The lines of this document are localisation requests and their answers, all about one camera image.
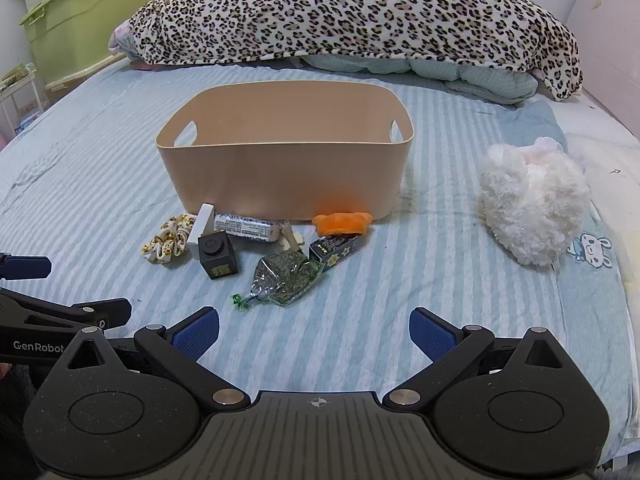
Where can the person's left forearm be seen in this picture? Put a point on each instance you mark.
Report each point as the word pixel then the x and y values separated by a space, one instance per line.
pixel 15 410

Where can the small beige plastic piece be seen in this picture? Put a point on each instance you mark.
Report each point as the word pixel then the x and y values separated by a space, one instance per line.
pixel 291 237

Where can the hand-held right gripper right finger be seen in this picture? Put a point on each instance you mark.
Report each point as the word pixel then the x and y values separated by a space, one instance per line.
pixel 432 334

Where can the yellow patterned scrunchie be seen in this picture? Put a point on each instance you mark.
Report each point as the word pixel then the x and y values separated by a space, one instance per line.
pixel 165 245

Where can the light blue rabbit print blanket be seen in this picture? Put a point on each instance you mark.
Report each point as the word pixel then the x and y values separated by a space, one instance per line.
pixel 592 252

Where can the small dark toy with green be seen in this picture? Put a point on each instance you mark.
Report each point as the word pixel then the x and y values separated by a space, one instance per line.
pixel 287 275

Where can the beige plastic basket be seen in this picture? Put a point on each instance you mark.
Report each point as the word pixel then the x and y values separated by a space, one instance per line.
pixel 280 180

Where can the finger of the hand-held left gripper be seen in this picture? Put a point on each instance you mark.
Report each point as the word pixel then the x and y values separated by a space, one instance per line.
pixel 30 267
pixel 112 310

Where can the dark blue star box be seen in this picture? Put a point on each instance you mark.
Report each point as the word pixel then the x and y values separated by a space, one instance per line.
pixel 336 251

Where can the blue striped bed sheet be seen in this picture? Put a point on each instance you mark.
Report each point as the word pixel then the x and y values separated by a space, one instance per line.
pixel 100 185

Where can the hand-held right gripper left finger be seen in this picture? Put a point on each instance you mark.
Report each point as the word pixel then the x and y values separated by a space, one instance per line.
pixel 195 336

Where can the white cylindrical roll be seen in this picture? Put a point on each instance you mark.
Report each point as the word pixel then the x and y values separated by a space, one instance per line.
pixel 245 227

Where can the small white box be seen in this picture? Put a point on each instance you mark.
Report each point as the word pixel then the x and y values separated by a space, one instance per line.
pixel 202 222

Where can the white fluffy plush toy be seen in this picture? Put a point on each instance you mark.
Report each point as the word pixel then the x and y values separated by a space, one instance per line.
pixel 535 210

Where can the leopard print blanket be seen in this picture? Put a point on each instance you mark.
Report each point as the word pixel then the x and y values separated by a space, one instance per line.
pixel 350 10

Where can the small dark packet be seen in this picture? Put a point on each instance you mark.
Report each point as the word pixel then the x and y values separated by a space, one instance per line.
pixel 217 255

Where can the pink floral cloth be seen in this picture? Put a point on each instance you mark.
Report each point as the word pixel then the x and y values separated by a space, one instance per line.
pixel 121 42

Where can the white headboard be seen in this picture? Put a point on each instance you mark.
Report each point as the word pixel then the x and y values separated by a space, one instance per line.
pixel 610 35

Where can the orange plush toy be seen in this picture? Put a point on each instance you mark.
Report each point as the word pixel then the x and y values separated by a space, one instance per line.
pixel 342 224

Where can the light green quilt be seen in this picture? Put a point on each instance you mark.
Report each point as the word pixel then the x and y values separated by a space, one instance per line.
pixel 450 77

